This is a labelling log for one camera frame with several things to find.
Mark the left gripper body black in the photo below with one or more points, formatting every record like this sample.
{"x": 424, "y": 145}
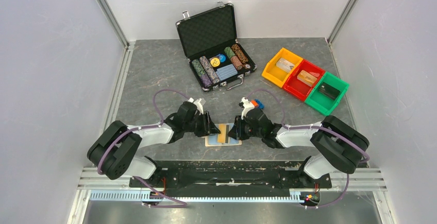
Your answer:
{"x": 199, "y": 124}

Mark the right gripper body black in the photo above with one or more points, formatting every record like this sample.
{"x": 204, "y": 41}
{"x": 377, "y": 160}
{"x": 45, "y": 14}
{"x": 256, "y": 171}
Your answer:
{"x": 247, "y": 131}

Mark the beige gold card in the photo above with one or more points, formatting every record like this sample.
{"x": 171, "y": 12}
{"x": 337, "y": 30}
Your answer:
{"x": 224, "y": 128}

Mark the beige leather card holder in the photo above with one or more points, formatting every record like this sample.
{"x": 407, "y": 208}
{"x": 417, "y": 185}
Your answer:
{"x": 233, "y": 142}

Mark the black card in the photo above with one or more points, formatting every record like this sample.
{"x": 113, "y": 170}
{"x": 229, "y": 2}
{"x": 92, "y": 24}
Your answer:
{"x": 329, "y": 91}

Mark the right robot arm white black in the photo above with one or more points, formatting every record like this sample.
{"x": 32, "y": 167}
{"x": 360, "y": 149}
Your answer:
{"x": 340, "y": 147}

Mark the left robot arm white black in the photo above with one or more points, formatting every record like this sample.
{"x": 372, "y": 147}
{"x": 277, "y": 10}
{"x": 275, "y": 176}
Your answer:
{"x": 115, "y": 152}

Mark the white card in yellow bin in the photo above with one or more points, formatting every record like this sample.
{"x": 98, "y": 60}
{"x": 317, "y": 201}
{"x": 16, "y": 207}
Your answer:
{"x": 285, "y": 65}

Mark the orange card in red bin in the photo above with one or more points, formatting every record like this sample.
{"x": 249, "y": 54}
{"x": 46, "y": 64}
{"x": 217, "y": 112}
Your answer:
{"x": 306, "y": 78}

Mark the orange blue toy car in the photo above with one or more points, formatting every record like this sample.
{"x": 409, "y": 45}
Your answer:
{"x": 257, "y": 103}

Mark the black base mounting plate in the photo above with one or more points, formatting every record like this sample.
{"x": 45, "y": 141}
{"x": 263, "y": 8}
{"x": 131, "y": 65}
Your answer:
{"x": 233, "y": 178}

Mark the yellow plastic bin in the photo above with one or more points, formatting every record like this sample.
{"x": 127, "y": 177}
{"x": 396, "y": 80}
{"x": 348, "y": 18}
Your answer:
{"x": 276, "y": 75}

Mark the black poker chip case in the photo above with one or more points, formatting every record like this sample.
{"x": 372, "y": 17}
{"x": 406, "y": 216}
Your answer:
{"x": 210, "y": 44}

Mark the red plastic bin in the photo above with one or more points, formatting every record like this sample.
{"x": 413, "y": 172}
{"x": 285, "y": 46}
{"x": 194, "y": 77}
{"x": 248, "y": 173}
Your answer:
{"x": 297, "y": 88}

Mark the green plastic bin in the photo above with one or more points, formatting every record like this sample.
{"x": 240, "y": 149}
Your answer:
{"x": 321, "y": 103}

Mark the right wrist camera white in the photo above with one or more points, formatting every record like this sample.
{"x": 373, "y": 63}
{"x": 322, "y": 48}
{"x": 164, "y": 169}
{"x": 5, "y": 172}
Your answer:
{"x": 246, "y": 105}

